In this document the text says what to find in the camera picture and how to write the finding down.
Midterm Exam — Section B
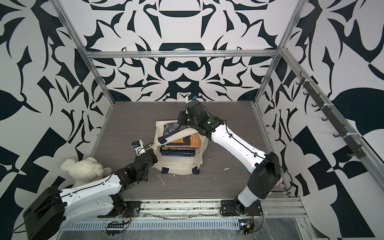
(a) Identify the pink alarm clock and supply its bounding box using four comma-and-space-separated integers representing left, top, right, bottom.
276, 178, 283, 186

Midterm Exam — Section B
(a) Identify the cream canvas tote bag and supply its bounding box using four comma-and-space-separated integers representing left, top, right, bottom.
152, 120, 209, 175

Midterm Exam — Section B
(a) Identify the electronics board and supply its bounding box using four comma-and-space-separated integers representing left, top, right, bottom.
105, 221, 131, 236
239, 219, 255, 235

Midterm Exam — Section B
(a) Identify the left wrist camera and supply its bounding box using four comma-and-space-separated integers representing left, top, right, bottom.
132, 140, 146, 157

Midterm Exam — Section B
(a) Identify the dark blue bottom book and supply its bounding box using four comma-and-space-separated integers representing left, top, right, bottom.
160, 147, 196, 157

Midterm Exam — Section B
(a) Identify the white plush teddy bear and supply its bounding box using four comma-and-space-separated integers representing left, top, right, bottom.
61, 157, 112, 187

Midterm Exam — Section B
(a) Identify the right electronics board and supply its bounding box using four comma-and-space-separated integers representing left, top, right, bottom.
239, 219, 255, 235

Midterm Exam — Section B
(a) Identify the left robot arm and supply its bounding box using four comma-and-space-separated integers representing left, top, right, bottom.
23, 150, 158, 240

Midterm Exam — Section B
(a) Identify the black wall hook rack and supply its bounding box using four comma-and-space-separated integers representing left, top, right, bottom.
297, 73, 367, 159

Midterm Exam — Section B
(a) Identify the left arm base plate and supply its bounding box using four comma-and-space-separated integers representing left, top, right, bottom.
97, 201, 142, 219

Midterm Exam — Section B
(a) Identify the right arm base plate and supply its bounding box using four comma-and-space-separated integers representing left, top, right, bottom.
220, 199, 263, 217

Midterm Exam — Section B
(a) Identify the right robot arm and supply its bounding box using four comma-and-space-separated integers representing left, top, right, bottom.
178, 100, 282, 209

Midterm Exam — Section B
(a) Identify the left electronics board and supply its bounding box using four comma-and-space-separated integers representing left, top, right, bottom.
105, 221, 131, 236

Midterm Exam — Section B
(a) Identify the aluminium front rail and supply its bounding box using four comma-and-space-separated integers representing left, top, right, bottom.
53, 197, 307, 220

